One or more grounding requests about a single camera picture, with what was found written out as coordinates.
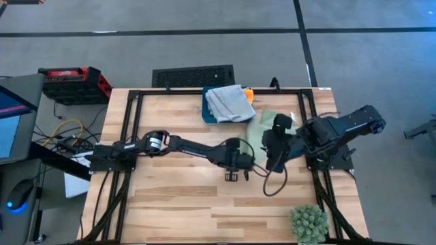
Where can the green microfiber towel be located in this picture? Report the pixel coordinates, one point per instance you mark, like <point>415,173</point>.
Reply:
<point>253,136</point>

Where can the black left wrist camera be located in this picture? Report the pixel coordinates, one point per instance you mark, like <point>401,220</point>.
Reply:
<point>233,143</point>

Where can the orange microfiber towel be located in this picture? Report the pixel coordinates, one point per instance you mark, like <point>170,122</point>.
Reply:
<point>249,96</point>

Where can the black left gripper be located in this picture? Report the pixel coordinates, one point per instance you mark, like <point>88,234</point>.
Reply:
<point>238,160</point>

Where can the black perforated grille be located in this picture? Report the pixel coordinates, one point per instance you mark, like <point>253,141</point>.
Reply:
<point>190,76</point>

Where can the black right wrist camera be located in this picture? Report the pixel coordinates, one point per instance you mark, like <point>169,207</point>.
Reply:
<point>283,123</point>

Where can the grey metal stand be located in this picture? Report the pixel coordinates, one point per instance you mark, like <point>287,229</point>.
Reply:
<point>422,131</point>

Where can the black computer mouse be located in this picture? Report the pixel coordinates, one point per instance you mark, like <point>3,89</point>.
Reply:
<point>19,194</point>

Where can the green artificial plant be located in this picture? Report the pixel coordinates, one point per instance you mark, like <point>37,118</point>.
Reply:
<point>309,224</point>

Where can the red and black toolbox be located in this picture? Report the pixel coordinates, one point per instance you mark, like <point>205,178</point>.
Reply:
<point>75,85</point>

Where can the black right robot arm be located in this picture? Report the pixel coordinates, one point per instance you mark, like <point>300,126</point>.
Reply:
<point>351,122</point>

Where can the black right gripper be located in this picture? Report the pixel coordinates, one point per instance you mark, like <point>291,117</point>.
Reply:
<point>279,149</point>

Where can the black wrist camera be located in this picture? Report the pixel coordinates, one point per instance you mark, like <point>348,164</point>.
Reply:
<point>233,143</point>
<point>283,123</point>

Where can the grey waffle microfiber towel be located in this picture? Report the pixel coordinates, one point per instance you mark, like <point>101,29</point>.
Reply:
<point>230,103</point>

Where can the grey computer monitor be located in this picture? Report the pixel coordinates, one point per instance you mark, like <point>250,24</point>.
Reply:
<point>24,115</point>

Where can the black aluminium table frame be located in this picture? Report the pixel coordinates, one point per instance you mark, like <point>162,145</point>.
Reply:
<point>306,94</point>

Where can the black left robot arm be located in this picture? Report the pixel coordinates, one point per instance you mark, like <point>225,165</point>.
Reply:
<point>194,148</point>

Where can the white paper sheet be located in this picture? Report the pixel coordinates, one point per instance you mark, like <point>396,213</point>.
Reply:
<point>76,183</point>

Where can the grey desk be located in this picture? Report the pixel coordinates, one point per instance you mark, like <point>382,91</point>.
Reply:
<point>13,228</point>

